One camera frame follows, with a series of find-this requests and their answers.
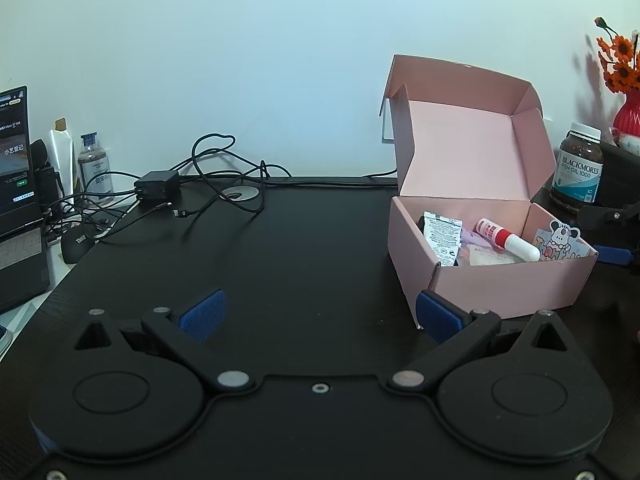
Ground black power adapter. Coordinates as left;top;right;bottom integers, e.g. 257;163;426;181
134;170;180;207

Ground white glue stick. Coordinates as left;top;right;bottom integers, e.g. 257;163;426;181
472;217;542;262

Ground brown supplement bottle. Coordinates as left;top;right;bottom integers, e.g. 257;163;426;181
550;121;604;211

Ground pale pink packet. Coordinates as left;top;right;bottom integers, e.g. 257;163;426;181
462;245;523;267

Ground white printed packet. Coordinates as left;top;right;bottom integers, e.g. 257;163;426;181
422;211;462;267

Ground black laptop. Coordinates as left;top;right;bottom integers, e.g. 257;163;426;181
0;85;53;313

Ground black adapter cable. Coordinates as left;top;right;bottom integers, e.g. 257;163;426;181
42;133;293;241

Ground black desktop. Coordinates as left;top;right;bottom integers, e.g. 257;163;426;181
0;175;640;480

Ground white bottle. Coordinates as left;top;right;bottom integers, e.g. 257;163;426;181
47;117;76;201

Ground clear bottle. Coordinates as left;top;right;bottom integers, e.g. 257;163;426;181
77;132;115;206

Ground red vase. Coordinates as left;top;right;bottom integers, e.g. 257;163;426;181
612;91;640;133

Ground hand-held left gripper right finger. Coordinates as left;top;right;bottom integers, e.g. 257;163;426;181
386;289;571;395

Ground black computer mouse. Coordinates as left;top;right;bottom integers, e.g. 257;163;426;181
61;232;96;265

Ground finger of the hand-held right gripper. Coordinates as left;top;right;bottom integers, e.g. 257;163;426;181
594;244;640;267
577;201;640;233

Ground pink cardboard box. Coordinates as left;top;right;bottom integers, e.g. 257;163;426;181
378;54;599;331

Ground orange artificial flowers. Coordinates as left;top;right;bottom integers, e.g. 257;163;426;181
594;16;640;95

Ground cartoon sticker card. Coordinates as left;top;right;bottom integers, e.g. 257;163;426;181
532;219;596;262

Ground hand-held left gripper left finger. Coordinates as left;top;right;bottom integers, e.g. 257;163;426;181
72;289;256;393

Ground black box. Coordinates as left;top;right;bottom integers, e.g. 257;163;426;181
532;141;640;211

